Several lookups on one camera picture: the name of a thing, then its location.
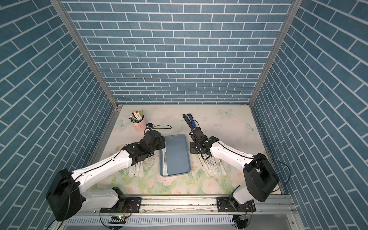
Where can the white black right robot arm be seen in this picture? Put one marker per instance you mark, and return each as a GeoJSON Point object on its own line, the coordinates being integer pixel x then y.
{"type": "Point", "coordinates": [258, 173]}

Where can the aluminium corner post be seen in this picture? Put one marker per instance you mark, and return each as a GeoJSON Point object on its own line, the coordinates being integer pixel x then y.
{"type": "Point", "coordinates": [275, 49]}
{"type": "Point", "coordinates": [71, 28]}

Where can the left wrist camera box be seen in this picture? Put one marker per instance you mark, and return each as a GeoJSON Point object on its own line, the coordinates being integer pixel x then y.
{"type": "Point", "coordinates": [149, 126]}

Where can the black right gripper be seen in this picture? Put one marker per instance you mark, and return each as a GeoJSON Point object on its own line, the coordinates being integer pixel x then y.
{"type": "Point", "coordinates": [192, 149]}

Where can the pens in cup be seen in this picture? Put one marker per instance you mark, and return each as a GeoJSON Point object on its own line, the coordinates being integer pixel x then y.
{"type": "Point", "coordinates": [137, 116]}

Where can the aluminium corner post right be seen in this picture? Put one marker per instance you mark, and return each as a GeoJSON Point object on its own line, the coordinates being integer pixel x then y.
{"type": "Point", "coordinates": [275, 49]}

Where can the white straws pile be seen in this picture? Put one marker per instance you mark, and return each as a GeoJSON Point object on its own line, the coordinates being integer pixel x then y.
{"type": "Point", "coordinates": [136, 170]}
{"type": "Point", "coordinates": [212, 166]}

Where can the white ribbed cable duct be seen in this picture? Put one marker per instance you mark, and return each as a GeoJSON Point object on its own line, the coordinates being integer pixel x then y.
{"type": "Point", "coordinates": [153, 220]}

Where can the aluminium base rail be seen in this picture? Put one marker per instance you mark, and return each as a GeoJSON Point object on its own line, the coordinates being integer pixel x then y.
{"type": "Point", "coordinates": [275, 204]}

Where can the pink pen cup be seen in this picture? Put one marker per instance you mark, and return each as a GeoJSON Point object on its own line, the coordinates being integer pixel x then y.
{"type": "Point", "coordinates": [140, 125]}

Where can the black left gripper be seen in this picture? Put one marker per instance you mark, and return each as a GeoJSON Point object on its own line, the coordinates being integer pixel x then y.
{"type": "Point", "coordinates": [161, 142]}

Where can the white straws pile left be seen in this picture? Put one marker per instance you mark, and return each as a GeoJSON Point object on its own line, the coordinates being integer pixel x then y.
{"type": "Point", "coordinates": [136, 170]}

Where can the white straws pile right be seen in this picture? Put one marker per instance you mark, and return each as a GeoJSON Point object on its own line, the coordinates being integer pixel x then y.
{"type": "Point", "coordinates": [212, 166]}

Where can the blue storage box tray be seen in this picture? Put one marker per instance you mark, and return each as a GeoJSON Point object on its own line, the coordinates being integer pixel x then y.
{"type": "Point", "coordinates": [178, 161]}

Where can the blue black stapler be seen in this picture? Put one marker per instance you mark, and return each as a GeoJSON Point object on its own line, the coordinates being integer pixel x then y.
{"type": "Point", "coordinates": [190, 121]}

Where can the white straw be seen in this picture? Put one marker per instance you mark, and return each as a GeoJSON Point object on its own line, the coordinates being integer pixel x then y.
{"type": "Point", "coordinates": [164, 156]}

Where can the aluminium corner post left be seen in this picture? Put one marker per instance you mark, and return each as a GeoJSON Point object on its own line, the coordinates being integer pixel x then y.
{"type": "Point", "coordinates": [71, 28]}

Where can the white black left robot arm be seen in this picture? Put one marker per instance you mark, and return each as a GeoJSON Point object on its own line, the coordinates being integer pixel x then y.
{"type": "Point", "coordinates": [67, 194]}

